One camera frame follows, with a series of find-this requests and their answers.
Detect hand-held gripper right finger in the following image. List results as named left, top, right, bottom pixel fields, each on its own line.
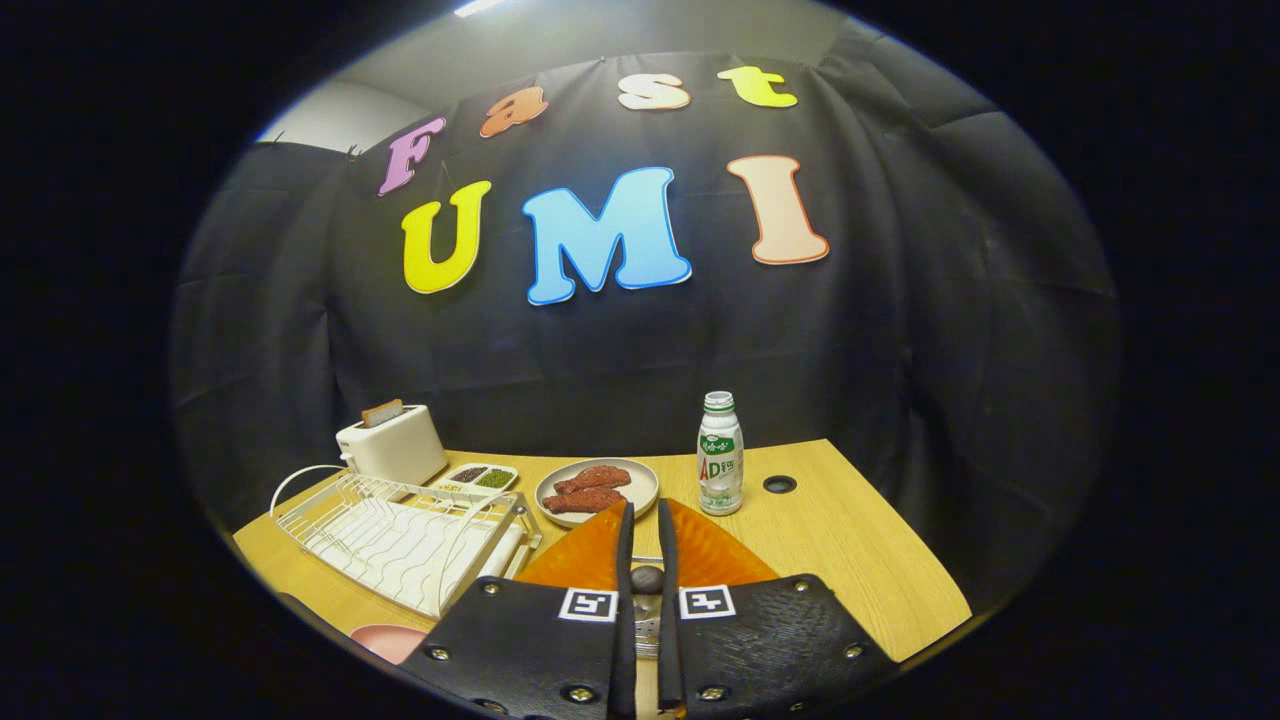
left=655, top=497, right=896, bottom=720

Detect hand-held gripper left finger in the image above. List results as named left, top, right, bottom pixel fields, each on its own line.
left=400, top=500, right=638, bottom=720

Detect pink plate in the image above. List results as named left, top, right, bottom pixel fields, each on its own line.
left=350, top=624, right=431, bottom=666

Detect beige round plate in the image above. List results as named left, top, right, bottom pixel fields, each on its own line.
left=534, top=458, right=661, bottom=530

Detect red meat piece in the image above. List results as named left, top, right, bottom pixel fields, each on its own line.
left=541, top=487, right=627, bottom=515
left=553, top=465, right=633, bottom=495

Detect white drink bottle green label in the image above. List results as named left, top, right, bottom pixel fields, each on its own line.
left=697, top=391, right=745, bottom=517

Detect white divided seasoning tray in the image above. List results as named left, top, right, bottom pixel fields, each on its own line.
left=432, top=462, right=520, bottom=498

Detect white toaster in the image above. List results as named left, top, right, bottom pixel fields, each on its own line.
left=335, top=400, right=448, bottom=489

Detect black backdrop cloth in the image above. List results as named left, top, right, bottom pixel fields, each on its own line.
left=170, top=20, right=1121, bottom=611

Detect metal wire basket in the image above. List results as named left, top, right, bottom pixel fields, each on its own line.
left=633, top=555, right=662, bottom=661

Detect white wire dish rack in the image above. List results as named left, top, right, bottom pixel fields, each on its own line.
left=268, top=463, right=543, bottom=621

